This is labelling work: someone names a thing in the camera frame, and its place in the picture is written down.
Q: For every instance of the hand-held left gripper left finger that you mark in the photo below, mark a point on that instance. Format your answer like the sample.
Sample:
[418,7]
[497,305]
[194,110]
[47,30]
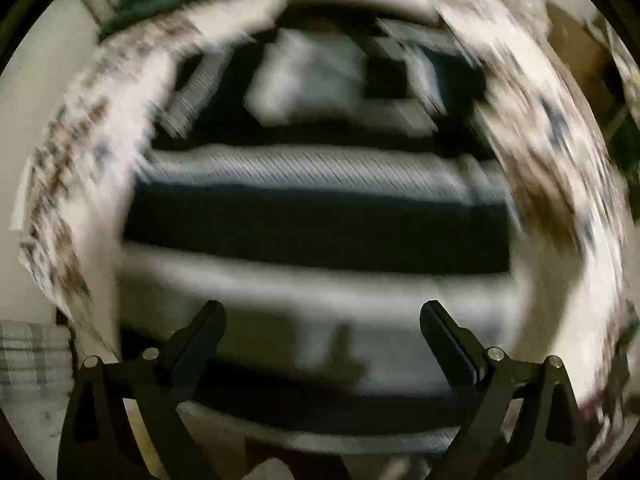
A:
[200,350]

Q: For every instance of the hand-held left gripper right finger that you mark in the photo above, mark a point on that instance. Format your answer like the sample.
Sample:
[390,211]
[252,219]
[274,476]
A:
[450,347]

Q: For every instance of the black white striped sweater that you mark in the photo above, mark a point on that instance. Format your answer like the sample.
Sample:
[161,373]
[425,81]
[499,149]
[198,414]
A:
[320,230]

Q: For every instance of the grey checked cloth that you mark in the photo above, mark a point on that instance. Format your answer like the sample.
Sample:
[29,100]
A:
[30,360]

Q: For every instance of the floral bed sheet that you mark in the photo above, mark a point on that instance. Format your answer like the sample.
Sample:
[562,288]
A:
[550,135]

